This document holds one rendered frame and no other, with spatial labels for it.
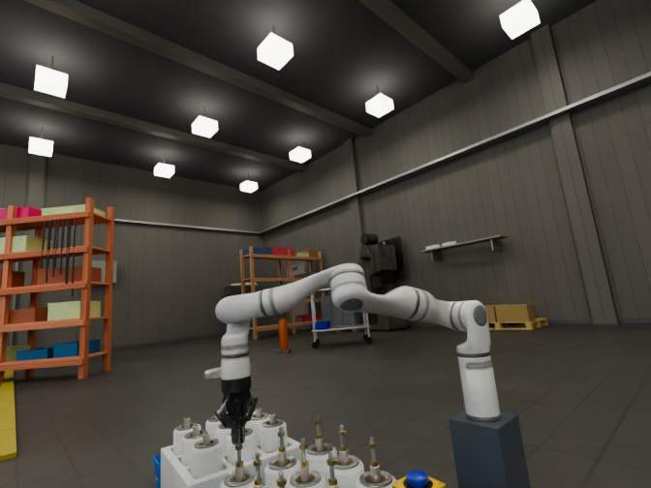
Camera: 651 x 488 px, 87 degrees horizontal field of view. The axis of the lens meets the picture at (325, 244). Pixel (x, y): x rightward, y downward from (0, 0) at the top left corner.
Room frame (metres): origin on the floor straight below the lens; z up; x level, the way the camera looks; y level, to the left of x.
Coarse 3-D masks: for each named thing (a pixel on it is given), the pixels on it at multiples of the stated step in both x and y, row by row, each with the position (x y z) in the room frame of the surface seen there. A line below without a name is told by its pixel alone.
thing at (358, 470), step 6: (360, 462) 0.96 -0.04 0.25; (354, 468) 0.93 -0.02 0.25; (360, 468) 0.94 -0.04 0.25; (336, 474) 0.92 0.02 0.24; (342, 474) 0.92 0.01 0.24; (348, 474) 0.92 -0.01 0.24; (354, 474) 0.92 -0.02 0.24; (360, 474) 0.94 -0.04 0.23; (342, 480) 0.92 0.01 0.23; (348, 480) 0.92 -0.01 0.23; (354, 480) 0.92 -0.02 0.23; (342, 486) 0.92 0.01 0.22; (348, 486) 0.92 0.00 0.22; (354, 486) 0.92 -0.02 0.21
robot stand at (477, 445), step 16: (464, 416) 1.08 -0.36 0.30; (512, 416) 1.04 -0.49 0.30; (464, 432) 1.04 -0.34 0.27; (480, 432) 1.00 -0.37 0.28; (496, 432) 0.97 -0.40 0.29; (512, 432) 1.02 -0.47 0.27; (464, 448) 1.04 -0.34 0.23; (480, 448) 1.01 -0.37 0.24; (496, 448) 0.97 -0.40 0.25; (512, 448) 1.01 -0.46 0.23; (464, 464) 1.05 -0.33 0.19; (480, 464) 1.01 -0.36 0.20; (496, 464) 0.98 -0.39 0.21; (512, 464) 1.00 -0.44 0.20; (464, 480) 1.05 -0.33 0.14; (480, 480) 1.02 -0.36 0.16; (496, 480) 0.98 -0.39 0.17; (512, 480) 0.99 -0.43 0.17; (528, 480) 1.05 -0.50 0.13
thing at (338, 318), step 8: (320, 296) 9.34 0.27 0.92; (328, 296) 9.10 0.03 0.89; (328, 304) 9.12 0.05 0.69; (328, 312) 9.12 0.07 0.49; (336, 312) 8.92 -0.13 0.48; (344, 312) 8.71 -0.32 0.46; (352, 312) 8.52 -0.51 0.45; (336, 320) 8.93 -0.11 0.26; (344, 320) 8.73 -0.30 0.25; (352, 320) 8.54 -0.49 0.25; (360, 320) 8.65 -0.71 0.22
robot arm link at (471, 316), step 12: (468, 300) 1.05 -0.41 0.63; (456, 312) 1.04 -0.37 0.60; (468, 312) 1.01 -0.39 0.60; (480, 312) 1.02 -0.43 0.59; (456, 324) 1.05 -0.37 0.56; (468, 324) 1.01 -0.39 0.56; (480, 324) 1.02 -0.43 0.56; (468, 336) 1.01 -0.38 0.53; (480, 336) 1.02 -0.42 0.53; (456, 348) 1.07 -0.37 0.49; (468, 348) 1.02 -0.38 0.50; (480, 348) 1.02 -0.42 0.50
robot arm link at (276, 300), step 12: (348, 264) 0.86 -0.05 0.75; (312, 276) 0.88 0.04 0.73; (324, 276) 0.88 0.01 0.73; (276, 288) 0.89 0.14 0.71; (288, 288) 0.88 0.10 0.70; (300, 288) 0.88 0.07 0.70; (312, 288) 0.89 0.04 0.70; (324, 288) 0.91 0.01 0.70; (264, 300) 0.88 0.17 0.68; (276, 300) 0.87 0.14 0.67; (288, 300) 0.87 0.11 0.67; (300, 300) 0.89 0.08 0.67; (276, 312) 0.89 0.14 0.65
